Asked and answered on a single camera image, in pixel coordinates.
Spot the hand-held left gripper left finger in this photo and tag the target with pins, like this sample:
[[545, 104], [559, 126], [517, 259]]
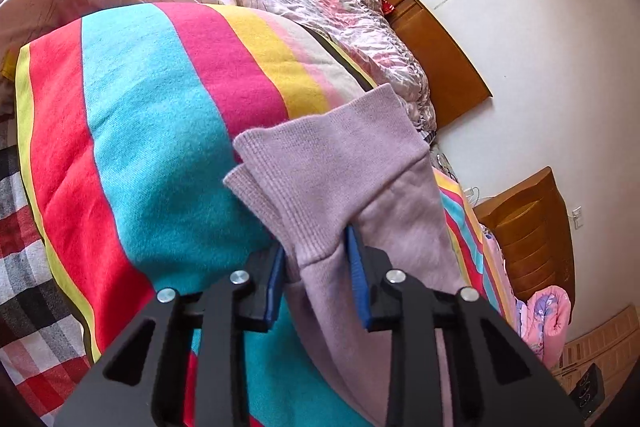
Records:
[[274, 292]]

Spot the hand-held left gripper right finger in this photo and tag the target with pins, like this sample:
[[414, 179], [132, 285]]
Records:
[[359, 287]]

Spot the mauve knit sweater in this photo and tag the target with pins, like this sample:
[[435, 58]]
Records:
[[350, 167]]

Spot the light wooden wardrobe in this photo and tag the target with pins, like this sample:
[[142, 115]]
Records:
[[605, 342]]

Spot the rolled pink quilt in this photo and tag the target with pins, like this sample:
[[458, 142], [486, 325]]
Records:
[[547, 322]]

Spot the pink bed sheet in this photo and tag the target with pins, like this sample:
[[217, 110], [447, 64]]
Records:
[[495, 267]]

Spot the nightstand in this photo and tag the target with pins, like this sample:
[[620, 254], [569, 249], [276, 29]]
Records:
[[445, 162]]

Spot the ribbed wooden headboard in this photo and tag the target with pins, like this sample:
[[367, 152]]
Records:
[[530, 237]]

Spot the colourful striped blanket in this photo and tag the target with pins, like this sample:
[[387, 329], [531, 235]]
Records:
[[150, 132]]

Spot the plain wooden headboard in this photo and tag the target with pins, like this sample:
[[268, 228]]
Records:
[[440, 57]]

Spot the plaid bed sheet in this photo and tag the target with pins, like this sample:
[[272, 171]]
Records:
[[30, 267]]

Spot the small red ornament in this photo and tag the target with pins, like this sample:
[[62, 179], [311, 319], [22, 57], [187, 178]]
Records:
[[388, 7]]

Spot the yellow cloth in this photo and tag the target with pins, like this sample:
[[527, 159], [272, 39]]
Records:
[[6, 67]]

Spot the white wall switch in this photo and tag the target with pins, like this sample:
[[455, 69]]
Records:
[[578, 216]]

